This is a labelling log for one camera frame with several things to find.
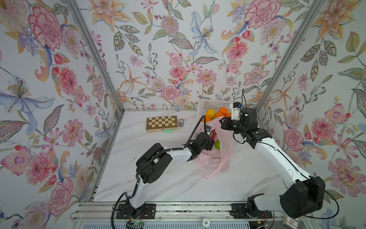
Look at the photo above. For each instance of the green fruit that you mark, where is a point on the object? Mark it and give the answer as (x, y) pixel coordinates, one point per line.
(218, 145)

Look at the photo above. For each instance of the round white numbered tag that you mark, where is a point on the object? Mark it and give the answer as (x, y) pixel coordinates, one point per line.
(206, 223)

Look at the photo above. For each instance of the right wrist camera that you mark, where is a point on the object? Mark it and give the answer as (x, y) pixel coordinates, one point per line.
(235, 110)

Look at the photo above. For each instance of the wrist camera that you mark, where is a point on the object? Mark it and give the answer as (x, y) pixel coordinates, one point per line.
(208, 130)
(235, 110)

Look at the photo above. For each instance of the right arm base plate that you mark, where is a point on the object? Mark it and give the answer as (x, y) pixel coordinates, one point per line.
(242, 211)

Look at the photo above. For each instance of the aluminium front rail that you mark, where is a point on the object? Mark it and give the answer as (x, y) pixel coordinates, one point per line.
(164, 211)

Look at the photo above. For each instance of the small card box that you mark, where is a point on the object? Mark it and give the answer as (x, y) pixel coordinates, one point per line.
(290, 222)

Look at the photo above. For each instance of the wooden chessboard box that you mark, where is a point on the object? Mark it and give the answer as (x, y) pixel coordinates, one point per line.
(162, 123)

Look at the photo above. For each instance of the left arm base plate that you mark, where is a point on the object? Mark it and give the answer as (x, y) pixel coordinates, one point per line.
(126, 211)

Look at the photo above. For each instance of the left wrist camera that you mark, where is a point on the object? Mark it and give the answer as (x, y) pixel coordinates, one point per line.
(208, 130)

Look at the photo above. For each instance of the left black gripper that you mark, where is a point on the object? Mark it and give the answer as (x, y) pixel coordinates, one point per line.
(209, 145)

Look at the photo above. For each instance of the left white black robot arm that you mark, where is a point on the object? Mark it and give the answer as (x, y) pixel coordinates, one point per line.
(152, 164)

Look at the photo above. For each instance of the pink plastic bag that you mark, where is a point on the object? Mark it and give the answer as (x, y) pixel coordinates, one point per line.
(214, 161)

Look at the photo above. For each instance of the white plastic basket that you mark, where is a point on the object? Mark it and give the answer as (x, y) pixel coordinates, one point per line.
(206, 104)

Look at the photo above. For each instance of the yellow lemon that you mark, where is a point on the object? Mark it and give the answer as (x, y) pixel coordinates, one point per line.
(211, 113)

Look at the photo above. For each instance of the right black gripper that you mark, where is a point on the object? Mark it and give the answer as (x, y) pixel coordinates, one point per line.
(226, 126)

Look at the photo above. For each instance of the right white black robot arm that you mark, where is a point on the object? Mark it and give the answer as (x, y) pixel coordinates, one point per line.
(304, 193)

